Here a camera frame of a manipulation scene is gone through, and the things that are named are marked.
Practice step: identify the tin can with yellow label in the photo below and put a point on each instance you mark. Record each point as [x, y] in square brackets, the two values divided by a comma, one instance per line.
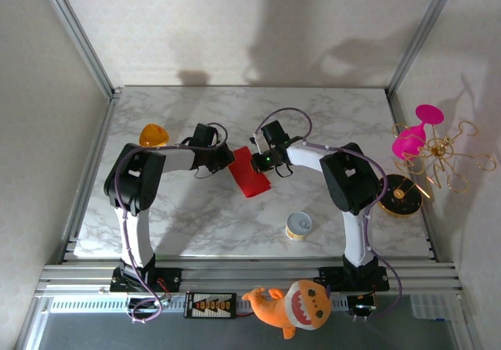
[299, 225]

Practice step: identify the orange shark plush toy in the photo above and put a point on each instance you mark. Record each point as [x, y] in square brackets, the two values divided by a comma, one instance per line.
[289, 309]

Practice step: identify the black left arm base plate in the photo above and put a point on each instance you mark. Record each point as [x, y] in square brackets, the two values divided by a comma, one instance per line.
[168, 277]

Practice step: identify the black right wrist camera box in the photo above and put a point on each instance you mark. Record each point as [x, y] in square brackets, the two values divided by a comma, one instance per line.
[276, 132]

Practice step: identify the aluminium frame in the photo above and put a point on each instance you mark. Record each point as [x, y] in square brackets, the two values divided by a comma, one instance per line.
[250, 273]

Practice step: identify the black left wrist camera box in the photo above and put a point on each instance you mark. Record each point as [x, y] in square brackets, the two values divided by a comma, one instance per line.
[205, 134]

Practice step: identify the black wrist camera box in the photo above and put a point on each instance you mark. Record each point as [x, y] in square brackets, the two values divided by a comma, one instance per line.
[205, 134]
[276, 132]

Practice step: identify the black controller box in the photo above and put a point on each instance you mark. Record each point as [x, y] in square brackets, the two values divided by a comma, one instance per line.
[362, 307]

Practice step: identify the clear plastic box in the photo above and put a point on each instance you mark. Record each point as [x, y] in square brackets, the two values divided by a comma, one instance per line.
[434, 307]

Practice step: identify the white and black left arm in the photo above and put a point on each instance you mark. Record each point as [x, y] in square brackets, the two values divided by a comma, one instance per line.
[135, 181]

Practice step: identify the black charging board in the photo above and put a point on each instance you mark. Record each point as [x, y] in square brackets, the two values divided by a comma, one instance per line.
[210, 305]

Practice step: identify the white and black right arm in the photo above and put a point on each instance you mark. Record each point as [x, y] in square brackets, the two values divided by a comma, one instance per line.
[350, 179]

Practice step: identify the pink plastic goblet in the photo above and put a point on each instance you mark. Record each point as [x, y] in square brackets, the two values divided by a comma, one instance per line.
[409, 142]

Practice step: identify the red paper sheet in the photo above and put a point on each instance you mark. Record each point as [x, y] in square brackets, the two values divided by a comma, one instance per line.
[250, 183]

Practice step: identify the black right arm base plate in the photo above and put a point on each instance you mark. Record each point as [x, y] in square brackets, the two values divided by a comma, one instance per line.
[332, 277]

